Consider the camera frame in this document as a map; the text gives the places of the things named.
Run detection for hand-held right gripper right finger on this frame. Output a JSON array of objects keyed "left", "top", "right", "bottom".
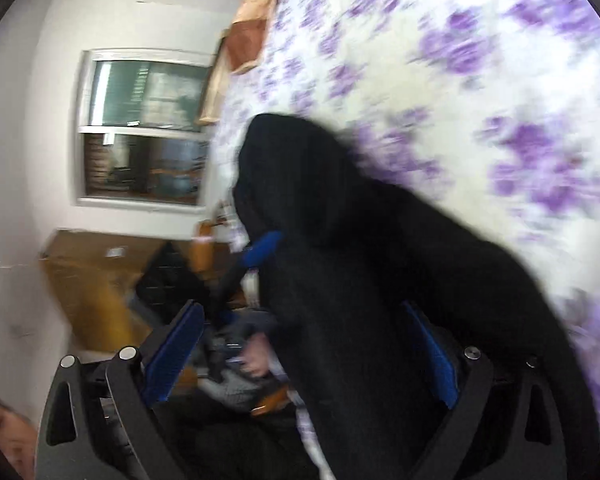
[{"left": 402, "top": 302, "right": 568, "bottom": 480}]

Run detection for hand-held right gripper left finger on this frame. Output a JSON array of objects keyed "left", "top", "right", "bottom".
[{"left": 34, "top": 301, "right": 207, "bottom": 480}]

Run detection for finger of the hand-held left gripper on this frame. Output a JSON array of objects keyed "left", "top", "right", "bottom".
[{"left": 214, "top": 230, "right": 284, "bottom": 313}]

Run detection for black pants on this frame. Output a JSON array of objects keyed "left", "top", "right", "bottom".
[{"left": 231, "top": 112, "right": 600, "bottom": 480}]

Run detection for person's left hand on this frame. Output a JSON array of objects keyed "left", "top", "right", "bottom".
[{"left": 241, "top": 332, "right": 272, "bottom": 378}]

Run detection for black plastic crate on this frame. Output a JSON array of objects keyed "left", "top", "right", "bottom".
[{"left": 132, "top": 240, "right": 216, "bottom": 326}]

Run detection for brown cardboard box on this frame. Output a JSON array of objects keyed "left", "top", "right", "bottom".
[{"left": 39, "top": 229, "right": 168, "bottom": 353}]

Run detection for white framed window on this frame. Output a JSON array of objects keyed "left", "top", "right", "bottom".
[{"left": 74, "top": 49, "right": 222, "bottom": 213}]

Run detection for brown satin pillow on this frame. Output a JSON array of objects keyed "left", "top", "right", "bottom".
[{"left": 227, "top": 0, "right": 286, "bottom": 75}]

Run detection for purple floral bed sheet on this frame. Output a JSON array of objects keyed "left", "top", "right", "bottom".
[{"left": 212, "top": 0, "right": 600, "bottom": 411}]

